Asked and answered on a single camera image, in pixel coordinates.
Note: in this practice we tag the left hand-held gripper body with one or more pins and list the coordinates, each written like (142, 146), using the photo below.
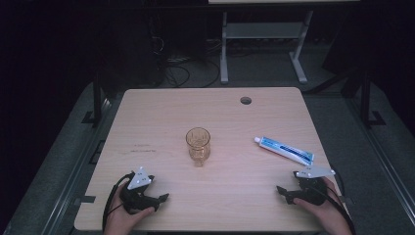
(138, 179)

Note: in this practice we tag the metal floor rail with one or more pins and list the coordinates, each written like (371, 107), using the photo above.
(385, 163)
(70, 182)

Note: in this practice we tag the white blue toothpaste tube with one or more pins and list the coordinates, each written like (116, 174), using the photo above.
(287, 150)

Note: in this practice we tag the person's right hand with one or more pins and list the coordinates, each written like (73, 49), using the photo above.
(329, 213)

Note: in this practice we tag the person's left hand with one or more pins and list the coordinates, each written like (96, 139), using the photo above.
(119, 220)

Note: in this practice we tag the black metal stand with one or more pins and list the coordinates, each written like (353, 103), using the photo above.
(365, 101)
(97, 98)

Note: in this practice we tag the white metal table frame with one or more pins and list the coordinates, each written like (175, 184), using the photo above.
(261, 31)

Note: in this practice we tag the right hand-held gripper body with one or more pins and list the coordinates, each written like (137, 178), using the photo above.
(311, 187)

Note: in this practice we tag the black tape strip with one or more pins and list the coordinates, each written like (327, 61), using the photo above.
(87, 198)
(348, 199)

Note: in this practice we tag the clear glass cup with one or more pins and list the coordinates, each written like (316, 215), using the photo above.
(198, 147)

